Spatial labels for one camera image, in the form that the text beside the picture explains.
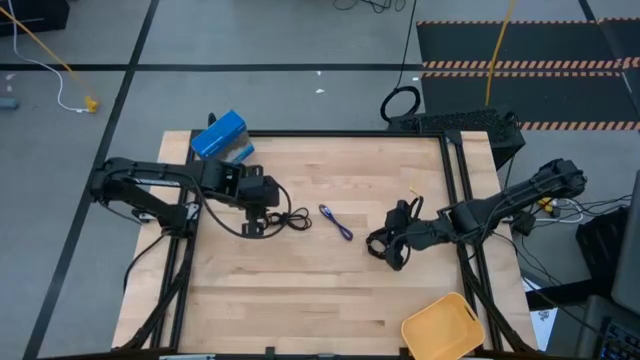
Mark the black aluminium table frame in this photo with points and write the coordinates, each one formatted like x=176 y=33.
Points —
x=350 y=133

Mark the blue DualShock controller box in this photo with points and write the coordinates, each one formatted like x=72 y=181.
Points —
x=220 y=132

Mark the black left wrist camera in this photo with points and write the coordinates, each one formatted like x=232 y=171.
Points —
x=252 y=171

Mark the black mat with hazard stripes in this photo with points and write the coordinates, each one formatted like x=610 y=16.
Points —
x=550 y=45

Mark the black side box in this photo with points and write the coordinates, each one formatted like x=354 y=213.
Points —
x=600 y=245

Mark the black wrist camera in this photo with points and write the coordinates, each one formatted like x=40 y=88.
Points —
x=401 y=212
x=252 y=171

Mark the black floor box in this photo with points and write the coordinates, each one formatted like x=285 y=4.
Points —
x=30 y=15

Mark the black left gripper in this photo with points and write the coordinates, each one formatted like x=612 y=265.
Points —
x=260 y=192

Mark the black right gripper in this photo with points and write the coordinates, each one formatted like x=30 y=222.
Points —
x=425 y=235

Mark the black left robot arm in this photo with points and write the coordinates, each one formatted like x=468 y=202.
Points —
x=150 y=175

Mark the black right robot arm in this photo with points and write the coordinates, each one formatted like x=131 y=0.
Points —
x=525 y=192

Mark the white paper sheet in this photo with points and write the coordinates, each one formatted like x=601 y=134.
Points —
x=542 y=320

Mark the keyboard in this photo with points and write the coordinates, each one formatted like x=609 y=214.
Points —
x=620 y=342

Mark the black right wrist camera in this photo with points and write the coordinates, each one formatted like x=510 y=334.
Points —
x=401 y=212

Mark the yellow plastic bin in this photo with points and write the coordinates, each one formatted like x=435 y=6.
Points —
x=440 y=330

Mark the black power adapter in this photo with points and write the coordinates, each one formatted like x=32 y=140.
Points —
x=523 y=223

